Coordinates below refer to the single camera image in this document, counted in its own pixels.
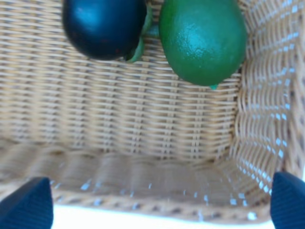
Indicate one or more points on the orange wicker basket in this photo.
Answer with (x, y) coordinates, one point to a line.
(133, 137)

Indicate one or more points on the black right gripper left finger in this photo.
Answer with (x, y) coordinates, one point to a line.
(28, 207)

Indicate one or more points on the dark mangosteen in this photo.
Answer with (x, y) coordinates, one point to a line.
(109, 29)

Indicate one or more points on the green lime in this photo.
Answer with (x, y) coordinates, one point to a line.
(204, 41)

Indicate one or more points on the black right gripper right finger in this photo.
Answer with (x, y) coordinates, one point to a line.
(287, 207)

